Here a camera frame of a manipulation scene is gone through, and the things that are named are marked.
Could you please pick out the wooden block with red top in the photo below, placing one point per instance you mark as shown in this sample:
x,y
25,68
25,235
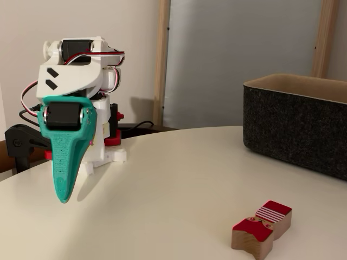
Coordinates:
x,y
249,230

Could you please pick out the grey shelf back panel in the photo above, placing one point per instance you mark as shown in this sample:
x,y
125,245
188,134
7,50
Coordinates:
x,y
230,54

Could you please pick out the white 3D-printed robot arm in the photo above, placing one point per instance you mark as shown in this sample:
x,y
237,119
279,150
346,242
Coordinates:
x,y
70,75

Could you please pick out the black clamp with red pad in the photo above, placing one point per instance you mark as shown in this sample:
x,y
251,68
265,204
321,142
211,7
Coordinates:
x,y
114,119
19,138

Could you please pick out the dark grey felt basket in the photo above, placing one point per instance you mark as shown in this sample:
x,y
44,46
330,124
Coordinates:
x,y
284,127

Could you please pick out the light wooden shelf post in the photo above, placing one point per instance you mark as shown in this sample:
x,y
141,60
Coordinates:
x,y
324,40
161,54

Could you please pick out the teal gripper black servo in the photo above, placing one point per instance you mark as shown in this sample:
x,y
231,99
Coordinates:
x,y
64,118

